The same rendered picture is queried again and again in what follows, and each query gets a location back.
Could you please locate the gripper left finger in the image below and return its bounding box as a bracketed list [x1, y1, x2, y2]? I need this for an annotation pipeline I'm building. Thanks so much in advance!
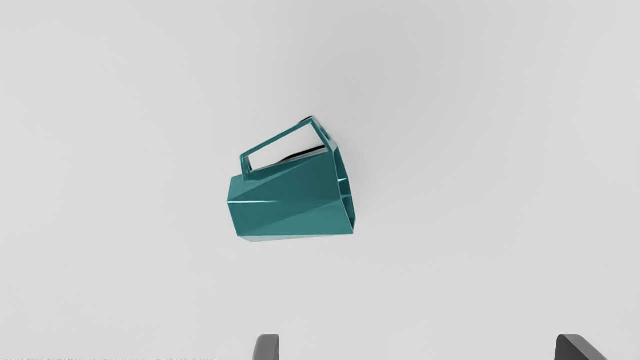
[252, 334, 280, 360]

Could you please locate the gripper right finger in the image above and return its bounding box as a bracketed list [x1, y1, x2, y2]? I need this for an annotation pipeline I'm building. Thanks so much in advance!
[555, 334, 609, 360]

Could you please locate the teal faceted mug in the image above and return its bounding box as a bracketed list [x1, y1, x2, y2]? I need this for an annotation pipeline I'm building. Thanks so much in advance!
[226, 116, 357, 243]

